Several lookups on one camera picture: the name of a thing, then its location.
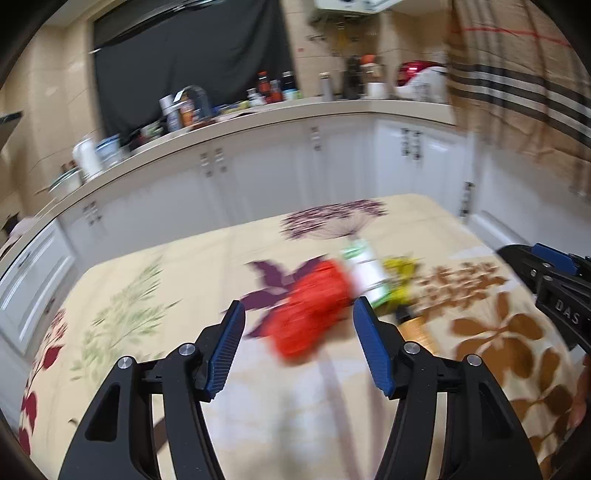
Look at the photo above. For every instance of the chrome faucet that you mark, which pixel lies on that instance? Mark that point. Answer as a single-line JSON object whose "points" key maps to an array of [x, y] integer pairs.
{"points": [[196, 94]]}

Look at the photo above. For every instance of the steel thermos bottle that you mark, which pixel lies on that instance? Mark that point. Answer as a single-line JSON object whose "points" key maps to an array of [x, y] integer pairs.
{"points": [[326, 85]]}

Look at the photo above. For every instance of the white water heater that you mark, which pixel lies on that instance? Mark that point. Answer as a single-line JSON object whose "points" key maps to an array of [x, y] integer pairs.
{"points": [[355, 3]]}

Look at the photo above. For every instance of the orange bottle black cap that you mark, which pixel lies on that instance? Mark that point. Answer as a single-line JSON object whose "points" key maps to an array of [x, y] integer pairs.
{"points": [[418, 332]]}

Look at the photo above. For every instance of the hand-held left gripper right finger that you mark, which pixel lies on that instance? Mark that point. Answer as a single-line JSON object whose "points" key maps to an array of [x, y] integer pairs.
{"points": [[371, 346]]}

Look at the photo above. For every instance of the white bowl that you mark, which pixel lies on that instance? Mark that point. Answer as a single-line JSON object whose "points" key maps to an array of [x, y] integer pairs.
{"points": [[65, 182]]}

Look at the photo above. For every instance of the white green tube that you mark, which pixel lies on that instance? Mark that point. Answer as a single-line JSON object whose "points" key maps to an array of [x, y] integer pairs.
{"points": [[367, 270]]}

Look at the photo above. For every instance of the white cup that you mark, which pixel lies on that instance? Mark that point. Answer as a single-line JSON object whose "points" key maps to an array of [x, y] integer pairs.
{"points": [[376, 90]]}

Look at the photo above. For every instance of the black tall appliance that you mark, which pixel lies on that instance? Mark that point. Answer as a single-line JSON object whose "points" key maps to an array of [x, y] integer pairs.
{"points": [[353, 78]]}

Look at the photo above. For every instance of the white kettle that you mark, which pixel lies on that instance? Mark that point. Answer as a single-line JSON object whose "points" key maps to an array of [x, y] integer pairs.
{"points": [[87, 159]]}

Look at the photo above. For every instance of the red white rice cooker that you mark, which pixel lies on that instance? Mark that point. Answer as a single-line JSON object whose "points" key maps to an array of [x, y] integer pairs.
{"points": [[422, 81]]}

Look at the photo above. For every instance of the white kitchen cabinets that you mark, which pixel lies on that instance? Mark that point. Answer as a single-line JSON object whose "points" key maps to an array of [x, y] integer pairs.
{"points": [[277, 170]]}

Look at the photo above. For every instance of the black range hood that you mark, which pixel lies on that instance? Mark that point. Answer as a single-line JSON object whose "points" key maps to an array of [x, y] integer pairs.
{"points": [[9, 127]]}

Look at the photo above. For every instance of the steel pot orange lid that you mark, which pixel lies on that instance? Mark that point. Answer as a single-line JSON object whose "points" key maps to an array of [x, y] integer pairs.
{"points": [[372, 67]]}

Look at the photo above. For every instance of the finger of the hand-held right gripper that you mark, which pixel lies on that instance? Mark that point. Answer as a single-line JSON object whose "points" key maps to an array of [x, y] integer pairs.
{"points": [[554, 258]]}

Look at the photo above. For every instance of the yellow green wrapper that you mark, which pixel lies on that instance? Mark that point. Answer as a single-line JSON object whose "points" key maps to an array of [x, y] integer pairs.
{"points": [[401, 281]]}

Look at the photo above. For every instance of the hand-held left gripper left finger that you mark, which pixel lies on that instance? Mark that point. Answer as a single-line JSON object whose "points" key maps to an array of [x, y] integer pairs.
{"points": [[226, 350]]}

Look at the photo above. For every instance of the beige kitchen countertop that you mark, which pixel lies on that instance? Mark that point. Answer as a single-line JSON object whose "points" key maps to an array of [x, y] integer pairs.
{"points": [[300, 110]]}

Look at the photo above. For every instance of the clear plastic container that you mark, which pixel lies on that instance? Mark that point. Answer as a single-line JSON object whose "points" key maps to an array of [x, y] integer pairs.
{"points": [[110, 151]]}

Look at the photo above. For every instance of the dark sauce bottle red cap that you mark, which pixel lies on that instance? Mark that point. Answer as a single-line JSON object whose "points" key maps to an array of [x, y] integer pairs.
{"points": [[263, 87]]}

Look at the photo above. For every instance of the plaid curtain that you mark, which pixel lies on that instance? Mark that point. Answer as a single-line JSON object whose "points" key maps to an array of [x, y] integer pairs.
{"points": [[517, 83]]}

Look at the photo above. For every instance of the dark sauce bottle black cap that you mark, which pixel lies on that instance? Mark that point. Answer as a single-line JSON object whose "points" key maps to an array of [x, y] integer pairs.
{"points": [[288, 85]]}

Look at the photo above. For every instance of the orange label bottle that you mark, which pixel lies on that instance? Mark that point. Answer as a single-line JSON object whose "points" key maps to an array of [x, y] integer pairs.
{"points": [[187, 113]]}

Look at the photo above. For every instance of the red wrapper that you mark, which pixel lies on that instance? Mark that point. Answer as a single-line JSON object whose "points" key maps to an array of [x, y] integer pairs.
{"points": [[309, 309]]}

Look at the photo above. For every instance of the black cloth curtain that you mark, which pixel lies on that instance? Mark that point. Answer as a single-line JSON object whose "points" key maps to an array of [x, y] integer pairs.
{"points": [[194, 50]]}

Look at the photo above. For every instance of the white spray bottle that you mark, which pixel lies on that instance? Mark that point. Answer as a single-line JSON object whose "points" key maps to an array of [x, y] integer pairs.
{"points": [[170, 115]]}

